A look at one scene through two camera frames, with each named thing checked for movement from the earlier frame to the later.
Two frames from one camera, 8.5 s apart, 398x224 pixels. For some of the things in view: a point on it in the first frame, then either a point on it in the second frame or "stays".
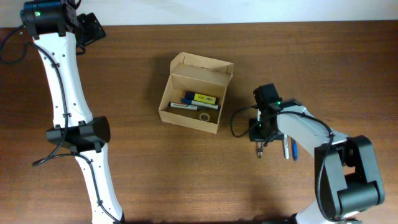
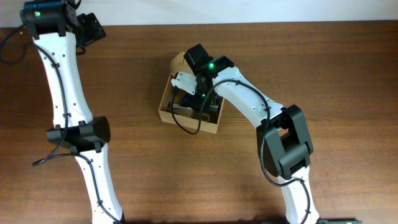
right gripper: x=254 y=135 -> x=197 y=102
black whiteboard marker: x=175 y=105 stays
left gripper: x=94 y=30 stays
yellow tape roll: x=204 y=117 stays
